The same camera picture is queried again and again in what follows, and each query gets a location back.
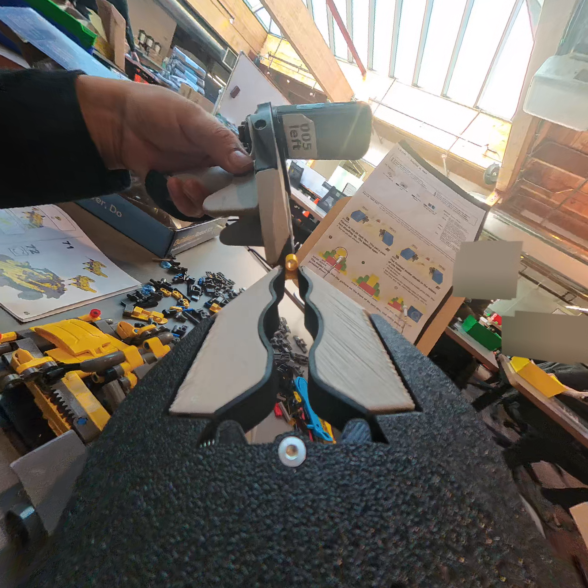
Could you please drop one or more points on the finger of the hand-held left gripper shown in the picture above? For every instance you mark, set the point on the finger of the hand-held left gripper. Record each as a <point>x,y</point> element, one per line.
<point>273,206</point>

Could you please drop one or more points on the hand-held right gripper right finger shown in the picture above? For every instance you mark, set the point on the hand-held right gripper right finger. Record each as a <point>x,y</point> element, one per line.
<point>363,363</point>

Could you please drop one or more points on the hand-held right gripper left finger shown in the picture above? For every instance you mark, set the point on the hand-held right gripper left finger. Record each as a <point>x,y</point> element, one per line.
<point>225,363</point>

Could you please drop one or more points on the small yellow brick connector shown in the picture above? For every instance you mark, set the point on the small yellow brick connector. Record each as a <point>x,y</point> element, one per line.
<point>291,264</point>

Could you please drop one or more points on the person's left forearm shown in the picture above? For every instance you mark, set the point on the person's left forearm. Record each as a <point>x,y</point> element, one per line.
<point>46,138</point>

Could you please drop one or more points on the grey desk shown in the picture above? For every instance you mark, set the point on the grey desk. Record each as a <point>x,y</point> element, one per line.
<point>239,257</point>

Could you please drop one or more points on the person's left hand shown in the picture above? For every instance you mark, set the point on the person's left hand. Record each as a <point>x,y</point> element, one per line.
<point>147,128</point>

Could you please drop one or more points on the long blue brick piece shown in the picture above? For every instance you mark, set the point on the long blue brick piece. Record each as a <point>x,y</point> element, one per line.
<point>305,399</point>

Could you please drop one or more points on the pile of loose brick pieces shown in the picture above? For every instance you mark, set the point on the pile of loose brick pieces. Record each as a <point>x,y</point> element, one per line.
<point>206,285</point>

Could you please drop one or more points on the wooden ceiling beam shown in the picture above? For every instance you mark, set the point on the wooden ceiling beam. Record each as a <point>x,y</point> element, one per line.
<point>307,46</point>

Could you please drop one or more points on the white board panel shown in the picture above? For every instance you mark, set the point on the white board panel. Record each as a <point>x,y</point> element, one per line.
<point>248,92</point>

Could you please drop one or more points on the green box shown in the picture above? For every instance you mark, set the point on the green box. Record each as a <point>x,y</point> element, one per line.
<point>480,333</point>

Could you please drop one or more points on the instruction board on stand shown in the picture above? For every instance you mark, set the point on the instruction board on stand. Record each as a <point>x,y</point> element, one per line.
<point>413,229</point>

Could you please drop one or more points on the dark blue cardboard box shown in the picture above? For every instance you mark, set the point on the dark blue cardboard box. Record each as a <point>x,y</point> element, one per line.
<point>138,225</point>

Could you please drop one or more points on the yellow grey brick vehicle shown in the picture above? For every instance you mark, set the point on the yellow grey brick vehicle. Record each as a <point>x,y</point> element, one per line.
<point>69,340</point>

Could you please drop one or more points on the yellow box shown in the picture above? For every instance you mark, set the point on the yellow box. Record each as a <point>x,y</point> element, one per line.
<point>537,379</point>

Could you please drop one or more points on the brick instruction booklet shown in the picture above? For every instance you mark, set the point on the brick instruction booklet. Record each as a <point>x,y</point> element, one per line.
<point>46,275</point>

